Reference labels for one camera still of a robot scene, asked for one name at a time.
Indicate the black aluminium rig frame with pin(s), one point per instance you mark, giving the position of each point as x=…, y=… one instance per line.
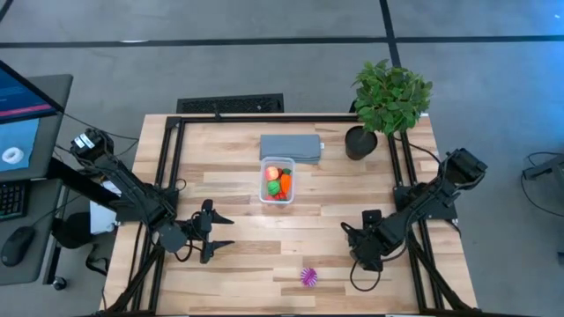
x=264, y=119

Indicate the black floor grate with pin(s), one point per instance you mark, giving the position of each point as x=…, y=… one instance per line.
x=229, y=104

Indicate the white box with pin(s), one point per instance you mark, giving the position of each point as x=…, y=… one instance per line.
x=101, y=220

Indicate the grey folded cloth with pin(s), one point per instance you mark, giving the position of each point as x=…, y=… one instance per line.
x=291, y=147

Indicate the green toy lime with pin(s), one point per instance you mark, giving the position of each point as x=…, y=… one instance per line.
x=274, y=188

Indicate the red toy tomato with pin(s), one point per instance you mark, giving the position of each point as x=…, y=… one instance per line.
x=282, y=198

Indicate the large computer monitor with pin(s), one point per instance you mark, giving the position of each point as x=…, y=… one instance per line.
x=17, y=132

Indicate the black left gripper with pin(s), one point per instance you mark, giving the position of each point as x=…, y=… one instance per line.
x=205, y=231

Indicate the grey computer desk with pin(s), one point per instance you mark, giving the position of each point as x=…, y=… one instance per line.
x=39, y=246

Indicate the orange toy carrot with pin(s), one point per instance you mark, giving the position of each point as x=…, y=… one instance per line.
x=286, y=182

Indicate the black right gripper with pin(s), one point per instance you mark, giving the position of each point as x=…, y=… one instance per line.
x=368, y=246

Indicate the black keyboard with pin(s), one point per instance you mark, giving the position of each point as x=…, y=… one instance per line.
x=11, y=200

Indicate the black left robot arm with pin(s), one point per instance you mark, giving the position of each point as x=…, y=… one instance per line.
x=128, y=185

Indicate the black caster wheel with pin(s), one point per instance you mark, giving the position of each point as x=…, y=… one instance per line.
x=60, y=283

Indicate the green leafy tree plant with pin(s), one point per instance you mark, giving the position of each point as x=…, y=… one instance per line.
x=392, y=97

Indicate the black computer mouse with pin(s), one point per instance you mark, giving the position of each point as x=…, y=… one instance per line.
x=15, y=246

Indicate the black plant pot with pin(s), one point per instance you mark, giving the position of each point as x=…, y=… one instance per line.
x=359, y=147

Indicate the clear plastic tupperware container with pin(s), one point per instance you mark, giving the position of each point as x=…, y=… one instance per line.
x=277, y=161

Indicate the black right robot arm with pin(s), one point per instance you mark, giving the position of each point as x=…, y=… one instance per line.
x=423, y=202

